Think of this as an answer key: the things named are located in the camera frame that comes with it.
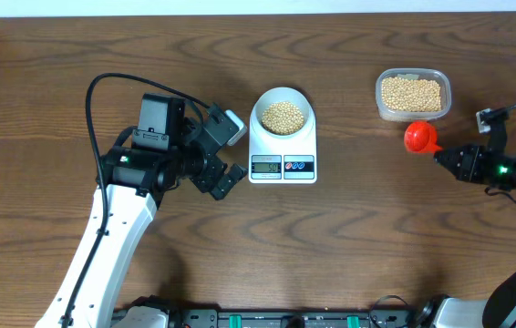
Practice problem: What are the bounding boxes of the clear plastic soybean container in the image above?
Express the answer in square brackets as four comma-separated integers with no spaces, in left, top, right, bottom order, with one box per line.
[376,68,452,122]

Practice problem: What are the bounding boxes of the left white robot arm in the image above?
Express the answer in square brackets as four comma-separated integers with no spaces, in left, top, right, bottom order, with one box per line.
[37,93,247,327]

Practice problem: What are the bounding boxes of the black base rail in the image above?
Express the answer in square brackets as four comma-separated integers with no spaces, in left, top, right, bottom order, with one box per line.
[111,295,428,328]

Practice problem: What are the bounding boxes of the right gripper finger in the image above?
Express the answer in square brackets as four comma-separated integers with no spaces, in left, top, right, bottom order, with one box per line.
[435,159,472,182]
[434,144,480,160]

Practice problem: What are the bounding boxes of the white round bowl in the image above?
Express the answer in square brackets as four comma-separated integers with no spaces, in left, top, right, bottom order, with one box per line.
[253,87,315,138]

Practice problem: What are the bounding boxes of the soybeans in bowl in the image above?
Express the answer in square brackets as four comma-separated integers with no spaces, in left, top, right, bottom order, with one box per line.
[261,101,305,136]

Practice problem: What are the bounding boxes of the white digital kitchen scale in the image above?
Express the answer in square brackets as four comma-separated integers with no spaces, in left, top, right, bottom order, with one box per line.
[249,110,317,184]

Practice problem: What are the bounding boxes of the red plastic measuring scoop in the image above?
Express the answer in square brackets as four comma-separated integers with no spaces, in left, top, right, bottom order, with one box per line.
[404,121,442,154]

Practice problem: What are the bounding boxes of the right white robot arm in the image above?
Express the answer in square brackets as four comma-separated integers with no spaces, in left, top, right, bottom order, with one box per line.
[404,121,516,327]

